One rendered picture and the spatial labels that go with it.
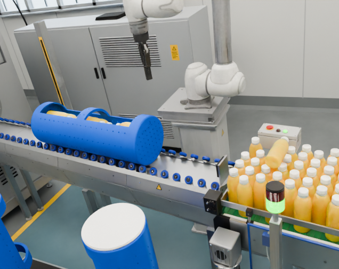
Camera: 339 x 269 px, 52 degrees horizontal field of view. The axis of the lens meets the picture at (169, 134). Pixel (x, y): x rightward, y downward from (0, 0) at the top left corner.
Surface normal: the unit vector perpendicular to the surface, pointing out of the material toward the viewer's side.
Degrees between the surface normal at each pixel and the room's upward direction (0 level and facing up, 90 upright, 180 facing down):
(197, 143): 90
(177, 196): 70
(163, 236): 0
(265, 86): 90
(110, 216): 0
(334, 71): 90
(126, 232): 0
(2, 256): 90
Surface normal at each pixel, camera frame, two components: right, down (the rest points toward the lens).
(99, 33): -0.41, 0.50
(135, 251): 0.64, 0.28
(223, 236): -0.16, -0.86
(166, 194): -0.54, 0.17
